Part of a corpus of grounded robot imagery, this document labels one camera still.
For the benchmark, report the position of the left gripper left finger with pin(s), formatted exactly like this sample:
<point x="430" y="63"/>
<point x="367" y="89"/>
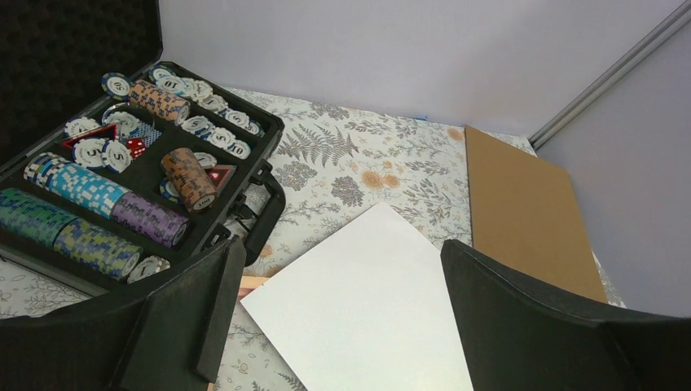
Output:
<point x="164" y="332"/>

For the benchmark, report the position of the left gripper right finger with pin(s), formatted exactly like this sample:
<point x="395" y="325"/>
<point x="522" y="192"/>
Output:
<point x="520" y="333"/>

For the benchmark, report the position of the wooden picture frame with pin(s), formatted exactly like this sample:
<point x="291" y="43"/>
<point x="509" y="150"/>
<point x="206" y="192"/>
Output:
<point x="251" y="286"/>

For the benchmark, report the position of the seascape photo print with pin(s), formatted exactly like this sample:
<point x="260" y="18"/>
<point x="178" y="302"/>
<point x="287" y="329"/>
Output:
<point x="366" y="309"/>

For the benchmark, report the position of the purple poker chip stack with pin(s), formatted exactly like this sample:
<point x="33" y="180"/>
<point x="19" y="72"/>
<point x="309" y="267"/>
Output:
<point x="149" y="219"/>

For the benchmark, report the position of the brown cardboard backing board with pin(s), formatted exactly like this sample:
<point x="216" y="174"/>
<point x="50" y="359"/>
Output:
<point x="525" y="215"/>

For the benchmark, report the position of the light blue chip stack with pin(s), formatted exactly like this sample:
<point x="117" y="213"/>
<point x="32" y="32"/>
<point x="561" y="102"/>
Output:
<point x="74" y="183"/>

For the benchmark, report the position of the orange poker chip stack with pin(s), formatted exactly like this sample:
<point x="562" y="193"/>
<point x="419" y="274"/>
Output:
<point x="189" y="179"/>

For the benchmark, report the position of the black poker chip case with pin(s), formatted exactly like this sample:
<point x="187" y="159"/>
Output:
<point x="52" y="55"/>

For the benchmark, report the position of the green poker chip stack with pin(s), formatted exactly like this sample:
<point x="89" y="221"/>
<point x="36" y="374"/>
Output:
<point x="30" y="217"/>

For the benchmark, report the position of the red die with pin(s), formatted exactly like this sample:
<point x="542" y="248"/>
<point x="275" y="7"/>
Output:
<point x="136" y="146"/>

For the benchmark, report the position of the orange chip stack rear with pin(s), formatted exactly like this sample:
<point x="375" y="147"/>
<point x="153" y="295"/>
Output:
<point x="159" y="102"/>

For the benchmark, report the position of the floral patterned table mat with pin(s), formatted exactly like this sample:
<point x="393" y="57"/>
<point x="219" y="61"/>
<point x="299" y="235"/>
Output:
<point x="333" y="163"/>

